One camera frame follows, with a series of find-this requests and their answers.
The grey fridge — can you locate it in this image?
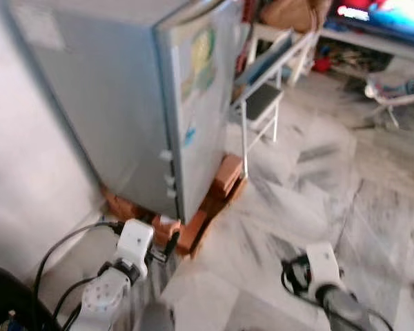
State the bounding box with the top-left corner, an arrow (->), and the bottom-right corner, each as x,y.
3,0 -> 187,221

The short black left arm cable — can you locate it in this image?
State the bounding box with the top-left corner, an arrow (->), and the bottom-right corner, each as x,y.
52,276 -> 97,326

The brown bag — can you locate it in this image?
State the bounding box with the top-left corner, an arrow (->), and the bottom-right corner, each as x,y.
261,0 -> 332,34

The grey fridge door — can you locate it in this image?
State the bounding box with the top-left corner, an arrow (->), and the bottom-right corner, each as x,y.
155,0 -> 246,223

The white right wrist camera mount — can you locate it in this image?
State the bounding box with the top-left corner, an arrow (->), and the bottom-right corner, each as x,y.
305,241 -> 344,287

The white television bench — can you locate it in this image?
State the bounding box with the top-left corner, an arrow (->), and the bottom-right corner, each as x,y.
319,28 -> 414,67

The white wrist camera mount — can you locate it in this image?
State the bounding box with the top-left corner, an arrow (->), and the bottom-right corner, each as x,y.
115,219 -> 155,266
305,241 -> 344,287

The grey left robot leg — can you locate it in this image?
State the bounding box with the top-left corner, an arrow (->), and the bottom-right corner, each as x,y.
135,302 -> 177,331

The flat screen television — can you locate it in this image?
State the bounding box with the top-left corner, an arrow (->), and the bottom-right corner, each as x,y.
335,0 -> 414,44

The white bouncer with colourful cloth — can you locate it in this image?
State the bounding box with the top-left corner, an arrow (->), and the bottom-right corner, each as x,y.
364,69 -> 414,130

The small red bowl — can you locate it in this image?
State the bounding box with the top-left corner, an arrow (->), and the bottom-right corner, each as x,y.
314,57 -> 332,74

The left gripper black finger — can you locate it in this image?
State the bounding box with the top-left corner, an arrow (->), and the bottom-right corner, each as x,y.
164,230 -> 182,265

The yellow green round sticker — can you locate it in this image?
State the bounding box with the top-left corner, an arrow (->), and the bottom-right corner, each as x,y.
185,26 -> 219,99

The black robot torso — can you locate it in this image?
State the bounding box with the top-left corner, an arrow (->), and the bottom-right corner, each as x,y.
0,264 -> 56,331

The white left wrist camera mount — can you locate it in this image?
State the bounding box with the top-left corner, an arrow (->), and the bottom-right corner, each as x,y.
115,219 -> 155,266

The small blue sticker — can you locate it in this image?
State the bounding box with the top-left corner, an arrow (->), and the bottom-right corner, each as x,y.
183,124 -> 198,148

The long black left arm cable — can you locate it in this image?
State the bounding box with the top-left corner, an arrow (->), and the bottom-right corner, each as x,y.
33,220 -> 124,305

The red lattice rack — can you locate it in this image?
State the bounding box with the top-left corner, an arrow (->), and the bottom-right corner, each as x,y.
240,0 -> 258,73

